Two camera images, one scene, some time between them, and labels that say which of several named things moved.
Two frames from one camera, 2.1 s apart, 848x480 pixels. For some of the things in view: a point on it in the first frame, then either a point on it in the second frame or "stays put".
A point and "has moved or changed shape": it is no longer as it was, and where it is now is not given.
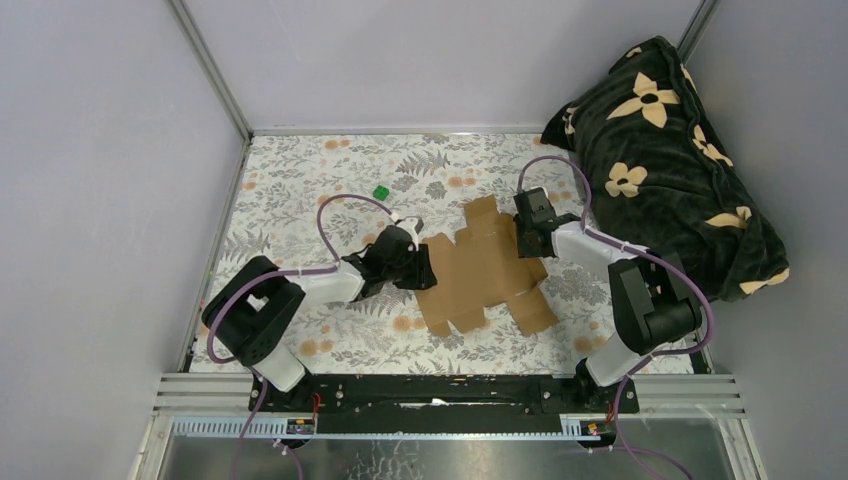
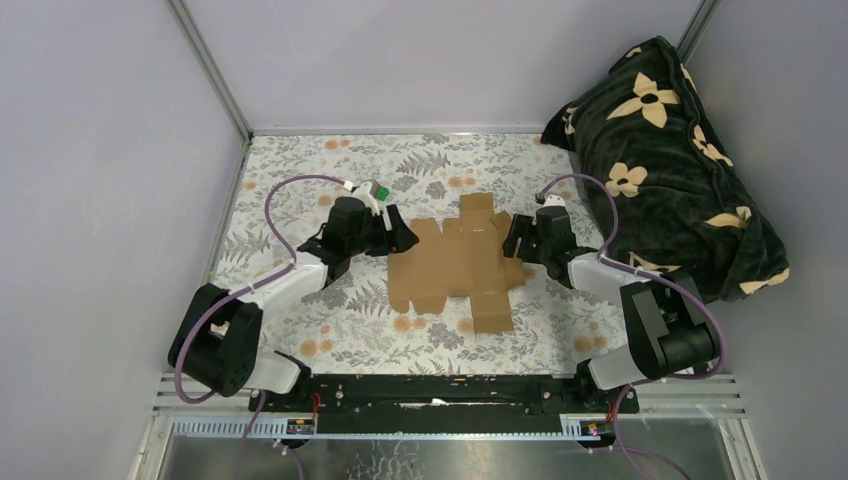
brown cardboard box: (483, 269) has moved or changed shape
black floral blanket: (658, 179) stays put
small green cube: (381, 192) stays put
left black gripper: (422, 276) to (401, 238)
